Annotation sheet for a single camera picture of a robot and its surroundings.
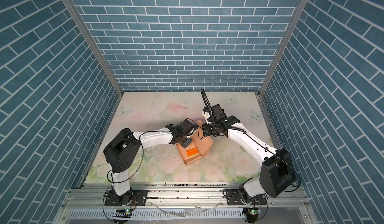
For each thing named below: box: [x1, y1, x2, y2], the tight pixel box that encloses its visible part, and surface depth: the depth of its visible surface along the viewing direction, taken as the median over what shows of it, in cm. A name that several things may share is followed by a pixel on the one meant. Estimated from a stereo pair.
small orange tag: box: [186, 147, 199, 157], surface depth 90 cm
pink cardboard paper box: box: [176, 120, 214, 166], surface depth 86 cm
